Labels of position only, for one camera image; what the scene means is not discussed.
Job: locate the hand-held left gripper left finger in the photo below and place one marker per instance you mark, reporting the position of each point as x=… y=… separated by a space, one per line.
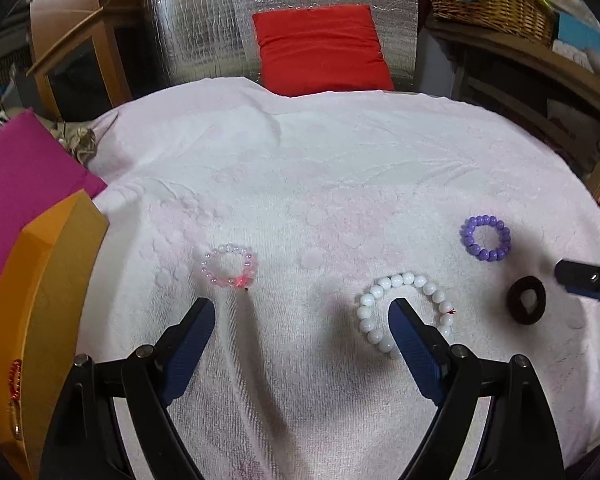
x=187 y=355

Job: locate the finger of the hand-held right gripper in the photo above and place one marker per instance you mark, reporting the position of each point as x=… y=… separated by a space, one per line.
x=587 y=277

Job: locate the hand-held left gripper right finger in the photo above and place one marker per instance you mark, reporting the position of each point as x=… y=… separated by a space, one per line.
x=412 y=350

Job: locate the orange cardboard box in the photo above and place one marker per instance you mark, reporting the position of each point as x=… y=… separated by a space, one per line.
x=45 y=285

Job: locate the white textured blanket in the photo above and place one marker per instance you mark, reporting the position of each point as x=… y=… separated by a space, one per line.
x=355 y=160

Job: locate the wooden bench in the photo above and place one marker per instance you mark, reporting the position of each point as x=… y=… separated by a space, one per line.
x=530 y=70

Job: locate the beige fringe tassel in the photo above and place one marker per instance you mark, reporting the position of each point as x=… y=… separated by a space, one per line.
x=82 y=142

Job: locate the light blue shoe box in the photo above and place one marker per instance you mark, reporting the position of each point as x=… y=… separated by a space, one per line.
x=585 y=35

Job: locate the wicker basket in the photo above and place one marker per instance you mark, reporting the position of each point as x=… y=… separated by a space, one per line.
x=490 y=5

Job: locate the red cushion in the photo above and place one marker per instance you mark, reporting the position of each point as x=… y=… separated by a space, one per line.
x=320 y=50

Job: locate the silver foil insulation sheet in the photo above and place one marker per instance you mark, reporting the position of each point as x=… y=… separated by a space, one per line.
x=200 y=25

